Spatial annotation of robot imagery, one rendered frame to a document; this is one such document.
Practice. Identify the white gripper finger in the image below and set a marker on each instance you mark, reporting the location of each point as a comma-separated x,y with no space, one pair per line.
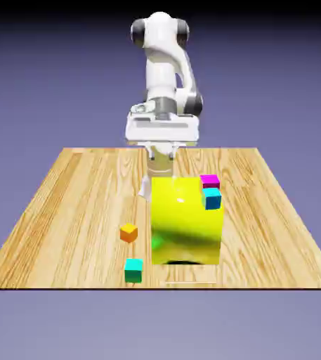
151,153
173,152

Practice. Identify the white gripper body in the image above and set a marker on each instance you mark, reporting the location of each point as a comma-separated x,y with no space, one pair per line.
163,132

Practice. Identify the small magenta cube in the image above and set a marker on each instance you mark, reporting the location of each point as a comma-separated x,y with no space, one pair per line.
209,180

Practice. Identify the small blue cube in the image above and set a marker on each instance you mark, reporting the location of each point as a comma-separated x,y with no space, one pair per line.
212,199

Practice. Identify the small orange cube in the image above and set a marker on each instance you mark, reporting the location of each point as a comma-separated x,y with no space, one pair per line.
128,233

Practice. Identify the small teal cube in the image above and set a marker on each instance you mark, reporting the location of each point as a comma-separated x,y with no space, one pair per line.
133,270

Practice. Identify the large yellow box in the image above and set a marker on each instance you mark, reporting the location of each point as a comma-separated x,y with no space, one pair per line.
182,225

